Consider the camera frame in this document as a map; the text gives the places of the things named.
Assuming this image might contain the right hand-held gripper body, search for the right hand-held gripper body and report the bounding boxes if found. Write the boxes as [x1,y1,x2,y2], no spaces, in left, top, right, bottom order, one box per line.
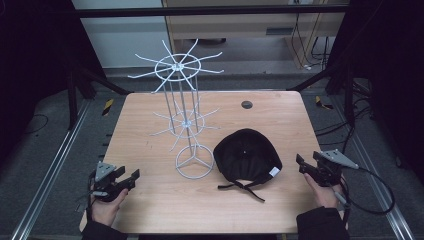
[311,148,360,188]

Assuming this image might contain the white cabinet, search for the white cabinet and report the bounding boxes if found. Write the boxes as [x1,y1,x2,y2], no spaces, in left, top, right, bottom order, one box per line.
[71,0,172,70]

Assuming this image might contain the yellow black striped tape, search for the yellow black striped tape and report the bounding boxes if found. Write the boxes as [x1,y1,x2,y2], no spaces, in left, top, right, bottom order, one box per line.
[314,95,335,111]
[101,97,115,117]

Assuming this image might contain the white wire display rack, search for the white wire display rack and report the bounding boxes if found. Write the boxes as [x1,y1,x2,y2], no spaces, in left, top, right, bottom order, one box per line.
[127,38,225,181]

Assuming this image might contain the aluminium floor rail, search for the aluminium floor rail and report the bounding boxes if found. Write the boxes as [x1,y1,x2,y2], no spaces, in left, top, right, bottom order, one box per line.
[336,96,416,240]
[9,99,92,240]

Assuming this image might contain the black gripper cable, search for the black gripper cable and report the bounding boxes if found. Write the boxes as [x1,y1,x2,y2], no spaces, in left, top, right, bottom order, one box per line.
[338,165,397,221]

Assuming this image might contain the black floor cables bundle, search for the black floor cables bundle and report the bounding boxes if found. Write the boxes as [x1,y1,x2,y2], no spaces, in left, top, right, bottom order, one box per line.
[314,79,376,156]

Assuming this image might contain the person's right hand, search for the person's right hand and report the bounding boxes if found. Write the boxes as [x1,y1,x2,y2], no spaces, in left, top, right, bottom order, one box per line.
[302,172,344,210]

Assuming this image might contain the black hanging desk cables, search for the black hanging desk cables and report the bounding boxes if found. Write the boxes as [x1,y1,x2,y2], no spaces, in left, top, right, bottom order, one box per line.
[290,13,333,71]

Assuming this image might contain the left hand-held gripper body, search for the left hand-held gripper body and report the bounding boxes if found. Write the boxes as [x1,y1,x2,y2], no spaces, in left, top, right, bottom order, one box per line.
[88,161,128,203]

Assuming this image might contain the black frame crossbar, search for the black frame crossbar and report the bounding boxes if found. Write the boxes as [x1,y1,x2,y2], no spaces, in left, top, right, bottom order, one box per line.
[68,4,351,19]

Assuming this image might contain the black floor cable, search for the black floor cable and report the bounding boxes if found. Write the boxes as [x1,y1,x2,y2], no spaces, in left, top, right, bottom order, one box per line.
[23,113,50,135]

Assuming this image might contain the black baseball cap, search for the black baseball cap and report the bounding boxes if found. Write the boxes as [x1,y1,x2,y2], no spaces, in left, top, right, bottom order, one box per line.
[212,127,284,203]

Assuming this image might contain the person's left hand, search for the person's left hand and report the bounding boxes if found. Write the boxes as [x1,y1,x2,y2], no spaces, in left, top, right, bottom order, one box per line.
[90,188,130,228]

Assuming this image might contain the black metal stand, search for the black metal stand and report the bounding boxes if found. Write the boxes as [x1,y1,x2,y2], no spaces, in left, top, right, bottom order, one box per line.
[289,63,358,128]
[64,56,133,132]

